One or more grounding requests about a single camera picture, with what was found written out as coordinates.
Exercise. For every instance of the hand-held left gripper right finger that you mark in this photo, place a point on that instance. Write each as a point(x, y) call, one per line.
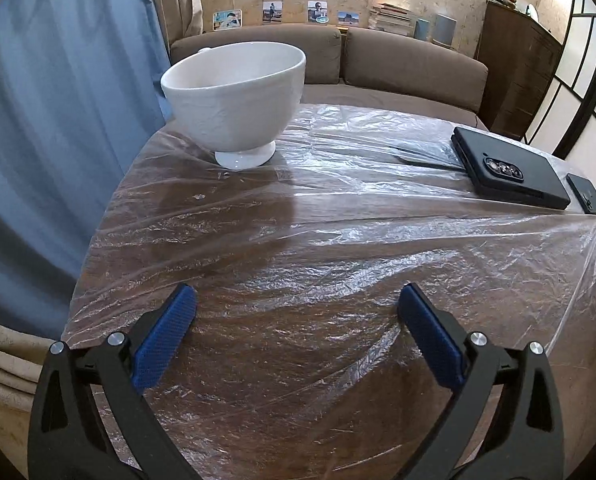
point(430, 340)

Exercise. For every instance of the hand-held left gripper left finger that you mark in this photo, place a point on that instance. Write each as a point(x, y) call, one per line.
point(162, 340)

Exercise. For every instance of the dark slim phone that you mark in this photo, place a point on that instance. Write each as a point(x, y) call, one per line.
point(585, 195)

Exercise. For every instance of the black folding phone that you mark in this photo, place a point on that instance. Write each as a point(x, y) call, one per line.
point(518, 175)

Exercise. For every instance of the clear plastic table cover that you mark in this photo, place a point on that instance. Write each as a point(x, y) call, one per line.
point(303, 240)

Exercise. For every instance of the black framed sliding screen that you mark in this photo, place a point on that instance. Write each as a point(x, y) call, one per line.
point(588, 60)

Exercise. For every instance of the dark wooden cabinet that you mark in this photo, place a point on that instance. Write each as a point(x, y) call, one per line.
point(523, 70)

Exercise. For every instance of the blue curtain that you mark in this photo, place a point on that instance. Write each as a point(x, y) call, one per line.
point(52, 135)

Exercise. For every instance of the white footed ceramic bowl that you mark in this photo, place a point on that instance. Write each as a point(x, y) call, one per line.
point(232, 105)

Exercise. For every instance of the brown sofa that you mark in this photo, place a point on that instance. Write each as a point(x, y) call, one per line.
point(413, 65)

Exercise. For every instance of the ornaments on cabinet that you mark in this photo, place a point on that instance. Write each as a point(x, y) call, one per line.
point(508, 1)

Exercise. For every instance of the large grey speaker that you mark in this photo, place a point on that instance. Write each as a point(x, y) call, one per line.
point(445, 30)

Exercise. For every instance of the stack of books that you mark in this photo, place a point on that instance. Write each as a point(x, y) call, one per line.
point(390, 20)

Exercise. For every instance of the wide photo print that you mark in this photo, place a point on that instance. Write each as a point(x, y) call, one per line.
point(226, 20)

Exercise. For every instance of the photo of building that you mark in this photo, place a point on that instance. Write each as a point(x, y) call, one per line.
point(348, 19)

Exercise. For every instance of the small teal dish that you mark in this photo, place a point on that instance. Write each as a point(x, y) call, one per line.
point(322, 19)

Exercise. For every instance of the photo of standing figure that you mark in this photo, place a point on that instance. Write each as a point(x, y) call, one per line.
point(272, 12)

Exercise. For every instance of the photo of face with sunglasses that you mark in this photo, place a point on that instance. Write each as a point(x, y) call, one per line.
point(318, 9)

